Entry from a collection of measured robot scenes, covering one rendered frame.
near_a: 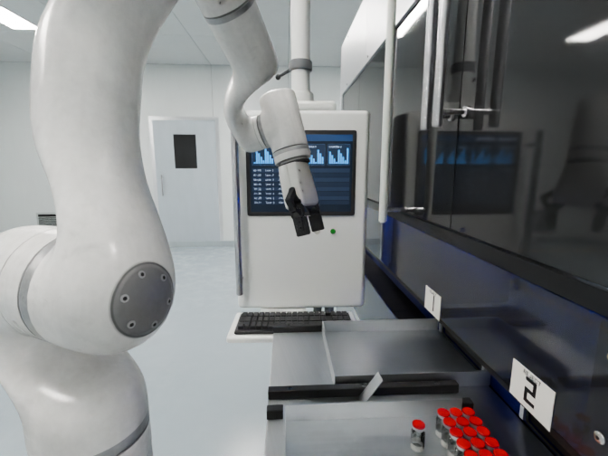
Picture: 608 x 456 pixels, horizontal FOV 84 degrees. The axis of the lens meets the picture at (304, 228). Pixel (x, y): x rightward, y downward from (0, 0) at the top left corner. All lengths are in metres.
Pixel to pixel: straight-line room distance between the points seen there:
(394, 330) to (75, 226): 0.88
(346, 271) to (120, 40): 1.09
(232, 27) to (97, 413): 0.56
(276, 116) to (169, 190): 5.40
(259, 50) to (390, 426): 0.71
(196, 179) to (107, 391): 5.61
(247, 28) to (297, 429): 0.70
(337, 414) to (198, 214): 5.47
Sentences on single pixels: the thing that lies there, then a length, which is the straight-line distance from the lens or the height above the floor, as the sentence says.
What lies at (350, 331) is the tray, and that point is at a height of 0.88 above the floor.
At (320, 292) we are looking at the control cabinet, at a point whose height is 0.87.
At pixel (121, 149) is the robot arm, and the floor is 1.37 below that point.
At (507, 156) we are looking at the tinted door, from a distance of 0.67.
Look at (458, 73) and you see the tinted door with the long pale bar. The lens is 0.86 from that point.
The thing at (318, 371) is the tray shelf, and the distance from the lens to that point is 0.86.
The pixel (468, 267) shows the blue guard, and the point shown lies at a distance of 0.75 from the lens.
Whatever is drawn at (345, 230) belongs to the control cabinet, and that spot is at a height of 1.11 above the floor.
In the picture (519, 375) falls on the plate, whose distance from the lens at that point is 0.66.
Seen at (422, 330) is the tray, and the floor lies 0.88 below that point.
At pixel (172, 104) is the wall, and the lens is 6.16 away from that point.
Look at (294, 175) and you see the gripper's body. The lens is 0.73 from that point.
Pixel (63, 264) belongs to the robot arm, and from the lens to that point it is 0.35.
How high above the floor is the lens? 1.35
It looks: 10 degrees down
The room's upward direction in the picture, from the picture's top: straight up
